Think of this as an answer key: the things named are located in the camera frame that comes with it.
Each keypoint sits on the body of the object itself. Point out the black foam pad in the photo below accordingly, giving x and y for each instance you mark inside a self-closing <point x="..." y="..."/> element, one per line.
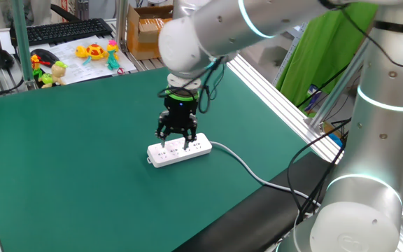
<point x="250" y="217"/>

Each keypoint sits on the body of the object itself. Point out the aluminium frame post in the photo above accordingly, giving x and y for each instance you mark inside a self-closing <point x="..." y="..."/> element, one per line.
<point x="121" y="21"/>
<point x="21" y="35"/>
<point x="331" y="98"/>

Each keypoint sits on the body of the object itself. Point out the white printed paper sheets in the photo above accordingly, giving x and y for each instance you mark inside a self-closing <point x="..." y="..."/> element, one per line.
<point x="79" y="70"/>

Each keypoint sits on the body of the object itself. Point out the green table mat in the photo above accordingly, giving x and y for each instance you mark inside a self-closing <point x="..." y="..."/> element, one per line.
<point x="65" y="157"/>

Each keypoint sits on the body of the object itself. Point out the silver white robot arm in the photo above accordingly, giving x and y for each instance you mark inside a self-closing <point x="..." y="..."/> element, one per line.
<point x="380" y="122"/>

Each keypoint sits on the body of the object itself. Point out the green cloth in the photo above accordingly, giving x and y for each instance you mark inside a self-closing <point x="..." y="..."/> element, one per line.
<point x="320" y="52"/>

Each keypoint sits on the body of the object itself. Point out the green dinosaur toy pink hat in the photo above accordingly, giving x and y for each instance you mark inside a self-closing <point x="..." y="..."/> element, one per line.
<point x="112" y="59"/>

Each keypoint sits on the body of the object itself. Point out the white four-socket power strip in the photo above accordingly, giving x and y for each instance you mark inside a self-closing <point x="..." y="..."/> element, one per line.
<point x="184" y="155"/>

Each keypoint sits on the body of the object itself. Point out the yellow turtle toy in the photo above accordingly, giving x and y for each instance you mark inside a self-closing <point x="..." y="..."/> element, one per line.
<point x="94" y="52"/>

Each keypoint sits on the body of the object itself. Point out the long aluminium table rail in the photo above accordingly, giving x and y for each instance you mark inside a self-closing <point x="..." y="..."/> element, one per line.
<point x="282" y="101"/>

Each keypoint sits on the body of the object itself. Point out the black computer mouse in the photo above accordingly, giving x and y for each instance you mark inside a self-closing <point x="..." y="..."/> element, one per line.
<point x="45" y="56"/>

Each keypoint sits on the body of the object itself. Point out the black keyboard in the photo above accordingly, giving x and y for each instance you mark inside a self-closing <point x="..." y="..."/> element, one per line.
<point x="61" y="31"/>

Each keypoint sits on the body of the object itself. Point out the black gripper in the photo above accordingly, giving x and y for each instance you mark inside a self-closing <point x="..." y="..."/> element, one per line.
<point x="180" y="112"/>

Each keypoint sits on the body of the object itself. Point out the open cardboard box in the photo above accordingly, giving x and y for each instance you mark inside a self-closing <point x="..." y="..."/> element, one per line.
<point x="145" y="38"/>

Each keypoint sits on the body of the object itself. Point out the grey metal shelf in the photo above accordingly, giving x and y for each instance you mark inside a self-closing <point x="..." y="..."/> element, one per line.
<point x="294" y="43"/>

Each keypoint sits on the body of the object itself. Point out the beige toy green cap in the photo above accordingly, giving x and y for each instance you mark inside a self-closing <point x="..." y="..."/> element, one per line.
<point x="58" y="71"/>

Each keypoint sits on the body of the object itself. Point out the orange red toy figure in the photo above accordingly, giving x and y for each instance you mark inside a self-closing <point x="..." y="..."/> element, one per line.
<point x="35" y="63"/>

